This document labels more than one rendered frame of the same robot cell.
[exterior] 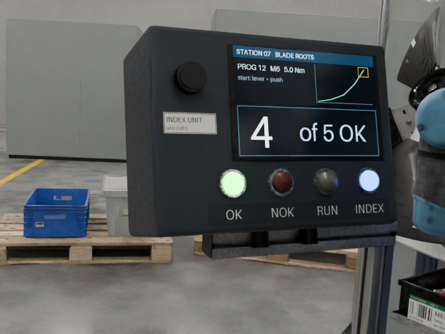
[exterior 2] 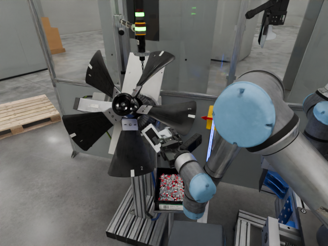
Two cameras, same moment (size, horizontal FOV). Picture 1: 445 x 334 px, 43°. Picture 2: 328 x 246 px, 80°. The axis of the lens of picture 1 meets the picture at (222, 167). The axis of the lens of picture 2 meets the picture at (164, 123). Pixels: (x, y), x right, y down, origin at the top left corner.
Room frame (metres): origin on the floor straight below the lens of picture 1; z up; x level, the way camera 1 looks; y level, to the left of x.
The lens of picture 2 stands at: (0.56, 0.09, 1.65)
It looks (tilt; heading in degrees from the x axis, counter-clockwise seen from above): 31 degrees down; 309
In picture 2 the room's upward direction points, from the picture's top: straight up
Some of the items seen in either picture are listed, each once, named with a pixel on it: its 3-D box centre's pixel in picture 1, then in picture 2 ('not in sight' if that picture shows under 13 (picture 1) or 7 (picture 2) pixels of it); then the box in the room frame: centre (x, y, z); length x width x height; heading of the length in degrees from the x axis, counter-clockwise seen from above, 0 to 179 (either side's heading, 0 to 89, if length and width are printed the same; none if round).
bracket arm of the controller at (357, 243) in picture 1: (304, 236); not in sight; (0.62, -0.10, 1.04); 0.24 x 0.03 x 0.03; 113
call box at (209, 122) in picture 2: not in sight; (215, 118); (0.98, -0.95, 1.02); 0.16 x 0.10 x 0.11; 113
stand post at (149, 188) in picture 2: not in sight; (147, 154); (1.45, -0.80, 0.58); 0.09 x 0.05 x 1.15; 23
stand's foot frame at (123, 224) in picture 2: not in sight; (145, 208); (1.40, -0.67, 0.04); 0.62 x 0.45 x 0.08; 113
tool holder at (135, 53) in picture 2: not in sight; (140, 42); (1.20, -0.54, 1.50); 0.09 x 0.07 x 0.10; 148
